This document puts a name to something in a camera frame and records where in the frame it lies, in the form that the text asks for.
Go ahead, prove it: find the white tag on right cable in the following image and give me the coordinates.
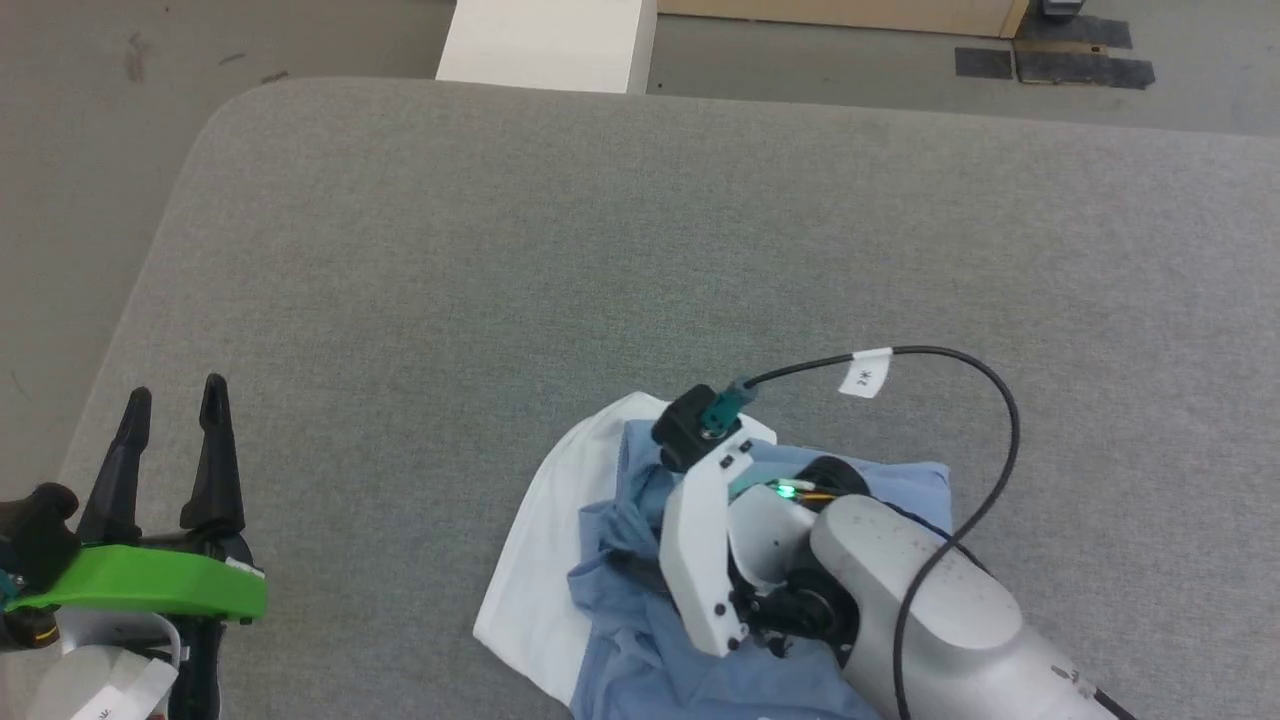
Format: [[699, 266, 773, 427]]
[[838, 348, 893, 399]]

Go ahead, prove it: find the small black floor mat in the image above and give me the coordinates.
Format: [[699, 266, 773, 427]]
[[955, 47, 1014, 80]]

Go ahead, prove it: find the light wooden frame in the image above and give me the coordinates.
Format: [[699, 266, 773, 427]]
[[657, 0, 1031, 39]]

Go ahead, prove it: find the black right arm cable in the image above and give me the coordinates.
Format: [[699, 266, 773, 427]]
[[700, 345, 1021, 720]]

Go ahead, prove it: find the white rectangular box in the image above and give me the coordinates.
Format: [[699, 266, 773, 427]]
[[436, 0, 658, 95]]

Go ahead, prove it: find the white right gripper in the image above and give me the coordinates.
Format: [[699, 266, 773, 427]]
[[610, 437, 871, 661]]

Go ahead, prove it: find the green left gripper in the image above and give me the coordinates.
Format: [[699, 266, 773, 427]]
[[5, 374, 268, 720]]

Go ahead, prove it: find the light blue garment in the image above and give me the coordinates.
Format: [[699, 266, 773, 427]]
[[568, 420, 951, 720]]

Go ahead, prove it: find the long black floor mat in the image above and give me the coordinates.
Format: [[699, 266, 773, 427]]
[[1015, 50, 1156, 89]]

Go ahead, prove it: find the grey fabric sofa cushion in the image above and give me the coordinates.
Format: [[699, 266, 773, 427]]
[[0, 78, 1280, 720]]

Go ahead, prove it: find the white garment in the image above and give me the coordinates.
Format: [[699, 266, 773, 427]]
[[473, 392, 776, 706]]

